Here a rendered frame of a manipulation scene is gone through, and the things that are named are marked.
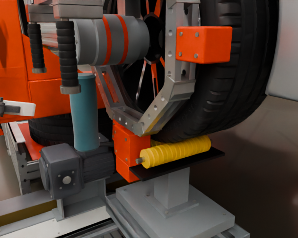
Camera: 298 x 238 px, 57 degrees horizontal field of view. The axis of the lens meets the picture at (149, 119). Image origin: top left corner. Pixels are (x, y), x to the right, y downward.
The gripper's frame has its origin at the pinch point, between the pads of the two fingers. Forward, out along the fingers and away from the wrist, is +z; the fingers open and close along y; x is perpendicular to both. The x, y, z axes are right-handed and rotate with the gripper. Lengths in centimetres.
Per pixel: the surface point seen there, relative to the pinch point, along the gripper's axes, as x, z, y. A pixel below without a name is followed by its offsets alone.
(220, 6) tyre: -31, 29, -27
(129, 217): 44, 51, 12
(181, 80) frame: -14.6, 27.6, -23.0
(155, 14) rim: -32.1, 33.6, 0.6
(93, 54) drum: -16.5, 16.0, -0.6
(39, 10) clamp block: -25.8, 6.3, 20.1
